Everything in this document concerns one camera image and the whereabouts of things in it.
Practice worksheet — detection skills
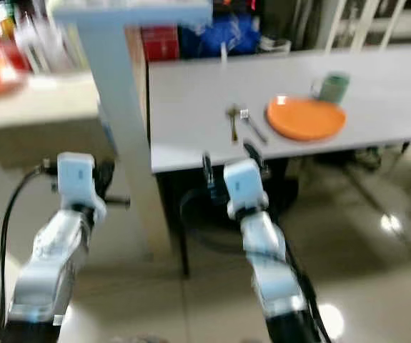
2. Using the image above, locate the orange plate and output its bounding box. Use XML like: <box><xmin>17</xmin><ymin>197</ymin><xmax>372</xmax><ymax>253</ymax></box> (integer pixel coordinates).
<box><xmin>265</xmin><ymin>95</ymin><xmax>347</xmax><ymax>142</ymax></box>

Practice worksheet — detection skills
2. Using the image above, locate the grey table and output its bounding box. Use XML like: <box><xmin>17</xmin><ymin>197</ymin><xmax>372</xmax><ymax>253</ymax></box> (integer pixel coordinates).
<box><xmin>147</xmin><ymin>41</ymin><xmax>411</xmax><ymax>279</ymax></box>

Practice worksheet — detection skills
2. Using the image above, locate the beige cloth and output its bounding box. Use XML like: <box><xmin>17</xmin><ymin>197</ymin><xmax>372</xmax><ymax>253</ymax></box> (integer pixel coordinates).
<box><xmin>0</xmin><ymin>71</ymin><xmax>113</xmax><ymax>152</ymax></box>

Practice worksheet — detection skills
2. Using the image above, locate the green mug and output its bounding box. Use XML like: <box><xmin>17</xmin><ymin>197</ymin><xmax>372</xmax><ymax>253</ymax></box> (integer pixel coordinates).
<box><xmin>310</xmin><ymin>71</ymin><xmax>351</xmax><ymax>104</ymax></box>

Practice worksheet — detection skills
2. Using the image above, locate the blue bag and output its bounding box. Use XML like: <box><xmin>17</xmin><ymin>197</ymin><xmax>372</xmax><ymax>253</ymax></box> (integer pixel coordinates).
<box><xmin>178</xmin><ymin>14</ymin><xmax>262</xmax><ymax>59</ymax></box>

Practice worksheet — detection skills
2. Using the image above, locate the red box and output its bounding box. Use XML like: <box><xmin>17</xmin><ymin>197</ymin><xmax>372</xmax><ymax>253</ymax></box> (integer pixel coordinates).
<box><xmin>141</xmin><ymin>26</ymin><xmax>181</xmax><ymax>62</ymax></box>

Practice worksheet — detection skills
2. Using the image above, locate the white plastic bag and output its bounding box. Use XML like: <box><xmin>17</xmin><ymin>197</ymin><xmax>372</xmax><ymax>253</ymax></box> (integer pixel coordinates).
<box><xmin>14</xmin><ymin>11</ymin><xmax>74</xmax><ymax>72</ymax></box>

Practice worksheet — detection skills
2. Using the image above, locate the white metal rack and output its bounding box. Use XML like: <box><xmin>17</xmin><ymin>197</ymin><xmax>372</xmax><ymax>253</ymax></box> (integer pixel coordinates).
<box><xmin>320</xmin><ymin>0</ymin><xmax>411</xmax><ymax>51</ymax></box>

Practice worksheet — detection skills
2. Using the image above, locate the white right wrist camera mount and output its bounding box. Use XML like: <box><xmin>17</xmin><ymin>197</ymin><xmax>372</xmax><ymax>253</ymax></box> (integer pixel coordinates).
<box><xmin>222</xmin><ymin>158</ymin><xmax>270</xmax><ymax>221</ymax></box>

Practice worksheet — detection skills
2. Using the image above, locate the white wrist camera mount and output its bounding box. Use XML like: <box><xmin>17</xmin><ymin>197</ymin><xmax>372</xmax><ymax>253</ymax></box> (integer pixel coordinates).
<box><xmin>56</xmin><ymin>151</ymin><xmax>108</xmax><ymax>221</ymax></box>
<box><xmin>222</xmin><ymin>158</ymin><xmax>270</xmax><ymax>221</ymax></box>

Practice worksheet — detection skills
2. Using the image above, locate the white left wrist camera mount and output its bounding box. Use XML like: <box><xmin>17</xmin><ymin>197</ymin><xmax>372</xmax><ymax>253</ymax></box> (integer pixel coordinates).
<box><xmin>56</xmin><ymin>151</ymin><xmax>108</xmax><ymax>221</ymax></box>

